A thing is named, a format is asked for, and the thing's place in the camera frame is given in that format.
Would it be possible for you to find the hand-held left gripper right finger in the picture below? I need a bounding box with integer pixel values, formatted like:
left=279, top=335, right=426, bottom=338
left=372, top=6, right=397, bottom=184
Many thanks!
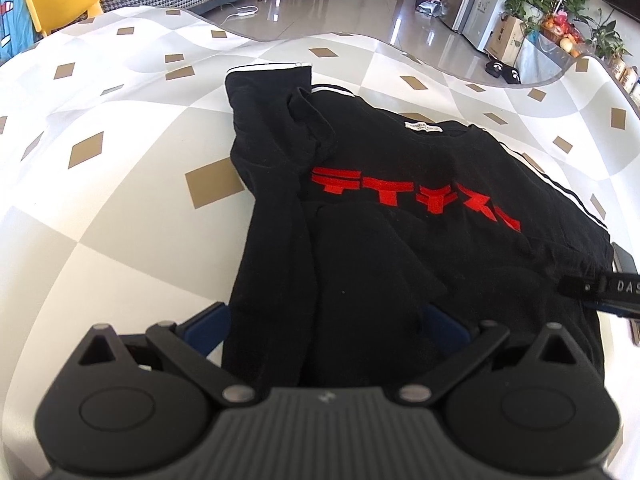
left=395, top=302, right=576, bottom=406

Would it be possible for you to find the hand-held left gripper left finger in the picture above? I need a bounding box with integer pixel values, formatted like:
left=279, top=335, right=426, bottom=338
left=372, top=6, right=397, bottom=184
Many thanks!
left=75, top=301, right=261, bottom=406

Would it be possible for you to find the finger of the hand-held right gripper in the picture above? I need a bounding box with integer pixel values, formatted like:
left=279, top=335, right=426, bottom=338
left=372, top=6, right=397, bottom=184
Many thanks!
left=592, top=304, right=640, bottom=319

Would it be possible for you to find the black t-shirt with red print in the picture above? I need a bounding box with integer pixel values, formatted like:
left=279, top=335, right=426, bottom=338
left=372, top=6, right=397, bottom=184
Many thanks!
left=220, top=62, right=618, bottom=392

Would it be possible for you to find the fruit basket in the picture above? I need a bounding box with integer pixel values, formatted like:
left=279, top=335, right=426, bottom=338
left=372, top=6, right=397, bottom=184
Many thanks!
left=537, top=7, right=586, bottom=59

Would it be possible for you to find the cardboard box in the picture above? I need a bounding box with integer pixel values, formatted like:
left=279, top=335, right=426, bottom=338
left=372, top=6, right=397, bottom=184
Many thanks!
left=485, top=14, right=526, bottom=61

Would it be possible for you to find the small white refrigerator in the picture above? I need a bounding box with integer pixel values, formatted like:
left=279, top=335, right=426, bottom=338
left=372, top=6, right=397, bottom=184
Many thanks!
left=462, top=0, right=526, bottom=54

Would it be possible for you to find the white power strip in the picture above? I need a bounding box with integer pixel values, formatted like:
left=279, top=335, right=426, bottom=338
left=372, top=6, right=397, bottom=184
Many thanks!
left=220, top=5, right=260, bottom=26

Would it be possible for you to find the blue printed cloth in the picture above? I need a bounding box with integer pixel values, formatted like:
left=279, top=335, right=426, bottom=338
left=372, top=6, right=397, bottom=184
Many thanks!
left=0, top=0, right=39, bottom=64

